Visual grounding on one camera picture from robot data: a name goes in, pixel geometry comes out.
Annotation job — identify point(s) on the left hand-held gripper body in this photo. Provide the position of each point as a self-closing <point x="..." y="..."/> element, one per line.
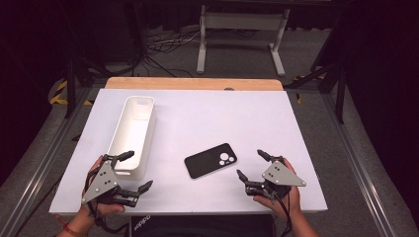
<point x="102" y="181"/>

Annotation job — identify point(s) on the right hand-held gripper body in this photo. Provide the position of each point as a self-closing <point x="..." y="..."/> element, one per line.
<point x="280" y="176"/>

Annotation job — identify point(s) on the white plastic bin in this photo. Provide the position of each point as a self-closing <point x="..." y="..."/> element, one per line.
<point x="131" y="131"/>

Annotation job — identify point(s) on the black phone case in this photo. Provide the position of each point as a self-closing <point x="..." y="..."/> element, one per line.
<point x="204" y="163"/>

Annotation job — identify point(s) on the person's right hand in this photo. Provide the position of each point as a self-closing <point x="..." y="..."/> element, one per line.
<point x="294" y="200"/>

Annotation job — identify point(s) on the person's left hand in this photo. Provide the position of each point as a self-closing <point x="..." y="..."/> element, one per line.
<point x="105" y="209"/>

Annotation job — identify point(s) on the white table board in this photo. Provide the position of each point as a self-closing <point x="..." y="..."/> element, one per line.
<point x="214" y="115"/>

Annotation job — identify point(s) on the black garment with white print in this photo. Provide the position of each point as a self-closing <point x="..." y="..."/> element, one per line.
<point x="204" y="227"/>

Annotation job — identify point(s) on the yellow black floor tape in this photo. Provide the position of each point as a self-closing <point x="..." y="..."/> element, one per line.
<point x="57" y="97"/>
<point x="298" y="98"/>

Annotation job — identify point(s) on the black tripod stand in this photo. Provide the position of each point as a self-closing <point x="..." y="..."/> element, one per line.
<point x="70" y="89"/>

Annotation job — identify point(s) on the wooden table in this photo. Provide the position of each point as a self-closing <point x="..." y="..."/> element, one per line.
<point x="184" y="83"/>

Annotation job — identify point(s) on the black metal stand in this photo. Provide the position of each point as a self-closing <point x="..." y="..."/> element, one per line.
<point x="340" y="98"/>

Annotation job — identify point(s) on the white metal stand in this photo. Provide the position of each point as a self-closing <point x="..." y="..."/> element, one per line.
<point x="242" y="21"/>

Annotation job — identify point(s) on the grey metal floor rail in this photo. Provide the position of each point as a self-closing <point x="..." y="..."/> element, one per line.
<point x="36" y="171"/>
<point x="359" y="171"/>

